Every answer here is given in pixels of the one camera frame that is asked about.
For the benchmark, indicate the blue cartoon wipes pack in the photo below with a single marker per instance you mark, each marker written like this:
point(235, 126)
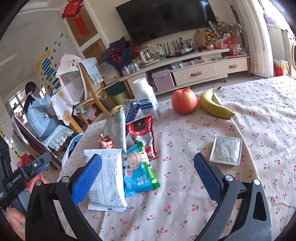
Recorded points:
point(138, 175)

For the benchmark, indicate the dark red flower bouquet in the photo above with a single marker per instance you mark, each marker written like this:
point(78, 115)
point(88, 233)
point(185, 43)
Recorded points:
point(119, 53)

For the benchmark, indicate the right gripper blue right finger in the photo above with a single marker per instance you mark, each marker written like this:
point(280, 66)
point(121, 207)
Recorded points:
point(211, 177)

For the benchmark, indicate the yellow banana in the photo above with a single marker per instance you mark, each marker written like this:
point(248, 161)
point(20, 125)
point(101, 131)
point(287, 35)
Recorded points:
point(212, 107)

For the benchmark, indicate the seated person in blue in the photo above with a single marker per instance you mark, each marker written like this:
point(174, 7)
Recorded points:
point(41, 124)

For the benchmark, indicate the dark wooden chair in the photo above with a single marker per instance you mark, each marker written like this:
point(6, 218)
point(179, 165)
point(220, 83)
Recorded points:
point(52, 144)

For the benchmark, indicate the pink storage box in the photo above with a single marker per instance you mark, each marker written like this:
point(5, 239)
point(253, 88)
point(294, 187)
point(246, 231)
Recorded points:
point(162, 79)

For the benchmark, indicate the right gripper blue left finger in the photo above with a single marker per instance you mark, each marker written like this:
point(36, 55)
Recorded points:
point(83, 178)

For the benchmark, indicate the electric kettle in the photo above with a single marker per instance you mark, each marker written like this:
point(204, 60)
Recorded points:
point(148, 57)

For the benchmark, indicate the red chinese knot decoration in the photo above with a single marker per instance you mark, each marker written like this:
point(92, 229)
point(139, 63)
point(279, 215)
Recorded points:
point(71, 10)

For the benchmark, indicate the long white snack wrapper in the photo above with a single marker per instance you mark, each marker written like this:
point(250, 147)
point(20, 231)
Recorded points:
point(107, 192)

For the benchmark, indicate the left hand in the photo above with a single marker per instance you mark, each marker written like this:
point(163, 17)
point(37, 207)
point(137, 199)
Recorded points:
point(17, 221)

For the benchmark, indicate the silver foil square packet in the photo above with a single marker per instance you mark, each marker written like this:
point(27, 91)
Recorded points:
point(226, 151)

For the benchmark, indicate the green waste bin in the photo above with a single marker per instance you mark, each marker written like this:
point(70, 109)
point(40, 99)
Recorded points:
point(120, 97)

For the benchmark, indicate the orange print dining table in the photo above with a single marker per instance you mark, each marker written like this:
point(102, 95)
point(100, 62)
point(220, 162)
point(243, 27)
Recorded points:
point(63, 108)

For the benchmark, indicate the red snack packet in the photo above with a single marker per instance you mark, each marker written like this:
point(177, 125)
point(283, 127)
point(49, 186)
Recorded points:
point(105, 142)

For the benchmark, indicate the light wooden chair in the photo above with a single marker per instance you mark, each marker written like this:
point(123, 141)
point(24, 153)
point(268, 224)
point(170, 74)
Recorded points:
point(94, 92)

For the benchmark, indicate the cream TV cabinet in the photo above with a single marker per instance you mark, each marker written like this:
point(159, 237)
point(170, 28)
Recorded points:
point(192, 69)

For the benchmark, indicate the red apple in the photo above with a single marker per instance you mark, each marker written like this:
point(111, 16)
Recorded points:
point(184, 101)

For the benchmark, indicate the black flat television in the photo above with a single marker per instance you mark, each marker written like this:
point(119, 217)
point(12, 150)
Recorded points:
point(148, 20)

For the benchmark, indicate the yellow pear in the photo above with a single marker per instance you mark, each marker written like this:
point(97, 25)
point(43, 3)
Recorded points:
point(116, 109)

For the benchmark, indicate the white milk bottle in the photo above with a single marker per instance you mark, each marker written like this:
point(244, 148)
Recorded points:
point(145, 96)

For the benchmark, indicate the white blue cloth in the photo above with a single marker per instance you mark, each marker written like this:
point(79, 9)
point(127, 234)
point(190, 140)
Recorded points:
point(71, 148)

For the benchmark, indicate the red white coffee sachet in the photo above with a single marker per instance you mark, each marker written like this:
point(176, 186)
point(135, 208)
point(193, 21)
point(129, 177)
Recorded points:
point(141, 131)

